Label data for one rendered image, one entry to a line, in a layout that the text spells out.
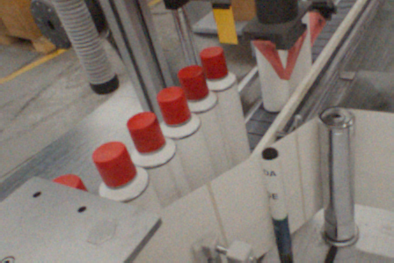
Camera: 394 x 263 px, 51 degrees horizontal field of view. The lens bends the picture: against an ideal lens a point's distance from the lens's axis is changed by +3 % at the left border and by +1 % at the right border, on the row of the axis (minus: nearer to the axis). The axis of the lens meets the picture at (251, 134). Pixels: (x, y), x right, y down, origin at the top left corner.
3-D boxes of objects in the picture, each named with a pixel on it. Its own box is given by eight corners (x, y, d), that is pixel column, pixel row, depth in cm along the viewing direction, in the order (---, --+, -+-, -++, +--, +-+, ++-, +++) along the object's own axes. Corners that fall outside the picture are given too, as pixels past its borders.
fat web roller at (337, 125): (352, 252, 50) (353, 133, 38) (317, 241, 52) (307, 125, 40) (361, 224, 53) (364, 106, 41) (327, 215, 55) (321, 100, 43)
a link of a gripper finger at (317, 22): (312, 50, 79) (318, 2, 78) (279, 49, 82) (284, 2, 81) (322, 56, 85) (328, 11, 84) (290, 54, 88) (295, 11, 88)
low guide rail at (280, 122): (198, 260, 50) (194, 251, 49) (190, 258, 51) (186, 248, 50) (385, -29, 122) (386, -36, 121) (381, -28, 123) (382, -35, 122)
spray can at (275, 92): (283, 115, 74) (271, 8, 62) (259, 111, 77) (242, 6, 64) (295, 100, 78) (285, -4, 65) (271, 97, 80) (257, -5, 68)
